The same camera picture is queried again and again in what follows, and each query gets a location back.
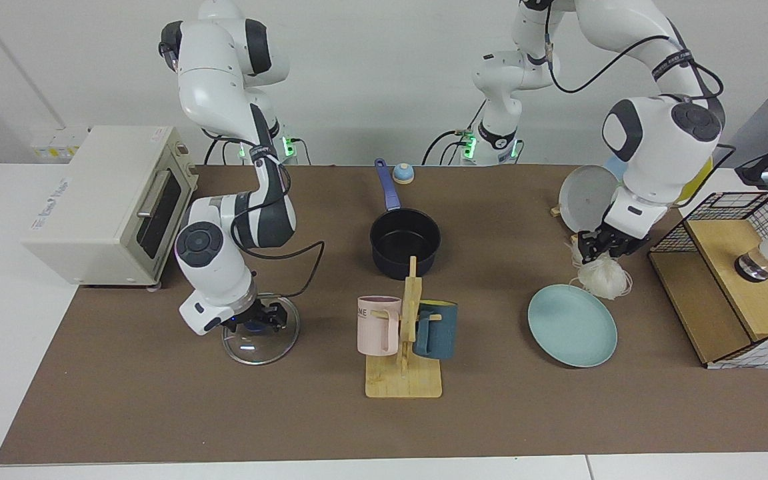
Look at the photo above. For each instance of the white vermicelli bundle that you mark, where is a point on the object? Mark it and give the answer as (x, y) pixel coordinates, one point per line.
(604, 280)

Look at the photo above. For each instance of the glass lid with blue knob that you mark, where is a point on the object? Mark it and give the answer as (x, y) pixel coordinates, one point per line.
(257, 353)

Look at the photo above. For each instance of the wooden plate rack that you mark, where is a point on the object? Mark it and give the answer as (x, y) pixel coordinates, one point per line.
(557, 212)

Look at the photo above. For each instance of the grey round plate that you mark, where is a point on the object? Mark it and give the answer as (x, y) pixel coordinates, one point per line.
(584, 196)

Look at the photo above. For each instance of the teal round plate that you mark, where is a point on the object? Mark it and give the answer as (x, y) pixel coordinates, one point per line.
(570, 326)

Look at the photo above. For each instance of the light blue round plate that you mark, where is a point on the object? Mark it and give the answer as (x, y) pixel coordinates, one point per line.
(616, 168)

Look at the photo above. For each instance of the yellow round plate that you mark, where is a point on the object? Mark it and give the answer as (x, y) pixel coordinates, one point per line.
(697, 183)

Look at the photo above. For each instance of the pink cup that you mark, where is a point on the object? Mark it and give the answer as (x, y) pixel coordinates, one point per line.
(374, 330)

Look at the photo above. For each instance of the brown table cloth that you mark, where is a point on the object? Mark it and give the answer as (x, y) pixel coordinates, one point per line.
(157, 400)

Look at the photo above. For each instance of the wooden cup stand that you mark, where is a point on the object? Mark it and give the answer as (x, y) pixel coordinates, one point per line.
(404, 383)

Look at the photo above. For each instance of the dark teal cup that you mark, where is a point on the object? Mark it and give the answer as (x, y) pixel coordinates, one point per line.
(440, 333)

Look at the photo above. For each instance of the small blue round thing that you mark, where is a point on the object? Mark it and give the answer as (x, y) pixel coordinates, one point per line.
(403, 174)

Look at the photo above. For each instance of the pale toaster oven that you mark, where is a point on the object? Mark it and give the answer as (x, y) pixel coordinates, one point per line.
(84, 213)

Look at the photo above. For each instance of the white wall socket box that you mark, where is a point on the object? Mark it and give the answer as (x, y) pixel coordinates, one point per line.
(57, 143)

